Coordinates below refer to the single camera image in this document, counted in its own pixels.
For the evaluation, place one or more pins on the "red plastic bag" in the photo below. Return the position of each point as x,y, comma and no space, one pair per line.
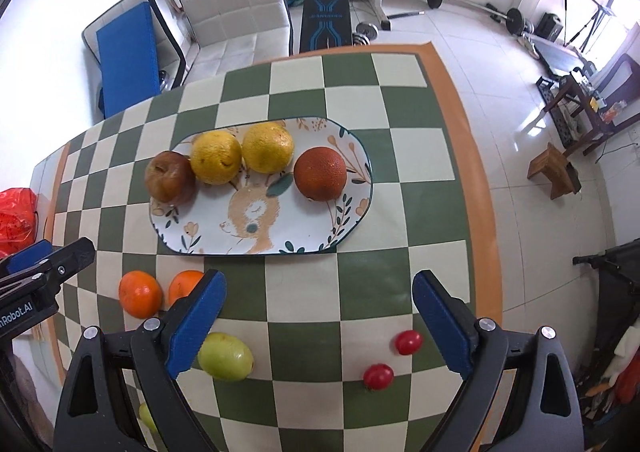
16,219

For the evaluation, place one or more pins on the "red cherry tomato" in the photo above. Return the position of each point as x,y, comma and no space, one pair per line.
409,342
378,377

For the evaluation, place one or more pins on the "green checkered tablecloth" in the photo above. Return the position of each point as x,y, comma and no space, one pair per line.
300,282

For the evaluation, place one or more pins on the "white quilted sofa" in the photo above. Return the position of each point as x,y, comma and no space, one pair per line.
230,7

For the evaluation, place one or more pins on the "yellow orange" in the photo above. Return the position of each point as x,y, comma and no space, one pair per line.
267,147
216,158

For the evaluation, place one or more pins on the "small dumbbell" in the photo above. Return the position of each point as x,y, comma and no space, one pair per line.
365,32

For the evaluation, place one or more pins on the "wooden stool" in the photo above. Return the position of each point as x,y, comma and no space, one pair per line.
552,167

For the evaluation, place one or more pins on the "black blue weight bench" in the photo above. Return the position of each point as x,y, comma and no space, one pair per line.
325,17

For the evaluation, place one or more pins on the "small orange tangerine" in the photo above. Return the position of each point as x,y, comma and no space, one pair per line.
140,294
184,286

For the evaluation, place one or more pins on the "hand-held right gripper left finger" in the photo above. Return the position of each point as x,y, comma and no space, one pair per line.
192,327

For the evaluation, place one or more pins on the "black speaker box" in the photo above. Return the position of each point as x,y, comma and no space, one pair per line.
550,26

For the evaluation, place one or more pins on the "dark wooden side table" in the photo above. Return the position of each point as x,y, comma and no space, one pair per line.
595,112

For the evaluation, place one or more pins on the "small green guava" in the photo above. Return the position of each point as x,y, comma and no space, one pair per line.
148,418

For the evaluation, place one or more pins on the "brown bruised apple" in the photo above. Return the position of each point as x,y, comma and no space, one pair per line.
169,178

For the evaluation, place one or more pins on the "black folded frame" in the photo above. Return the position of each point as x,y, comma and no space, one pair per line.
617,262

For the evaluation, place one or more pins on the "large green guava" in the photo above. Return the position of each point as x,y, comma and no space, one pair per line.
227,357

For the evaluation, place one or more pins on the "dark red-brown orange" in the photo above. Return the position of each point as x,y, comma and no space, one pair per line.
320,174

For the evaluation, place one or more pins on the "blue cushioned chair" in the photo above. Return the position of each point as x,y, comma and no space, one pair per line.
127,57

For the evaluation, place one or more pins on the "black tripod stand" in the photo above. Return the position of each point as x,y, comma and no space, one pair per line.
592,22

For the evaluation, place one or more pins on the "oval patterned plate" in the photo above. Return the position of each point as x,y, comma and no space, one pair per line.
295,227

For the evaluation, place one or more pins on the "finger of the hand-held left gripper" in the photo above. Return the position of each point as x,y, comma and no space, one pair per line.
70,259
30,254

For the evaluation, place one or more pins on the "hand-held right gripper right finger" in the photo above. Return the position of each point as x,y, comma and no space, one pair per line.
442,324

